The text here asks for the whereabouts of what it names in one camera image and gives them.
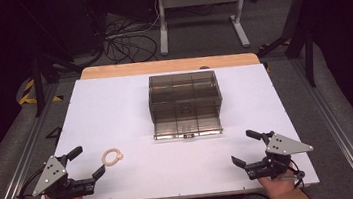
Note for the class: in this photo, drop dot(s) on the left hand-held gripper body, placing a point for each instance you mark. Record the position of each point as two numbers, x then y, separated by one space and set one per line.
50 174

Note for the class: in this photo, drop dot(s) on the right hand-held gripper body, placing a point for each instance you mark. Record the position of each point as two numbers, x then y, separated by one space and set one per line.
284 147

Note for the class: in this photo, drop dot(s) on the person's right hand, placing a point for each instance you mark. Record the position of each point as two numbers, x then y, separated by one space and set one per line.
278 187

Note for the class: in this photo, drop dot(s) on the white board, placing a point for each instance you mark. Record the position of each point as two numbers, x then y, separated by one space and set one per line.
116 119

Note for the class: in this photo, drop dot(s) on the smoky clear drawer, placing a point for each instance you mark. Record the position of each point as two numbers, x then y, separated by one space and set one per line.
187 125

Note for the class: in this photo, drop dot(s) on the yellow black hazard tape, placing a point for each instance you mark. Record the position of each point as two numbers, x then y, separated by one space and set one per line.
26 94

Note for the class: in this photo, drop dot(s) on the black tripod stand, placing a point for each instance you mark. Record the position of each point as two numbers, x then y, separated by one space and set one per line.
39 81

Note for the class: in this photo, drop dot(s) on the smoky clear organiser box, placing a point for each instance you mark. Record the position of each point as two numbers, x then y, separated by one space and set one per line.
183 90

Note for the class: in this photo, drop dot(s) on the wooden table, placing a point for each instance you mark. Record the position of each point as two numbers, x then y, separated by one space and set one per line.
167 66

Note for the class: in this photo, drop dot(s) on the black metal stand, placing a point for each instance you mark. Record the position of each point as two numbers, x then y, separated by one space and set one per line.
297 32

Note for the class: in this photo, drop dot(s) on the dark equipment case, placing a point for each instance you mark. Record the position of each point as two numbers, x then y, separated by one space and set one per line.
83 19

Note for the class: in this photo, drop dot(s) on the metal floor rail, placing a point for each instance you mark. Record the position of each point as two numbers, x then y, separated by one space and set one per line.
21 167
338 128

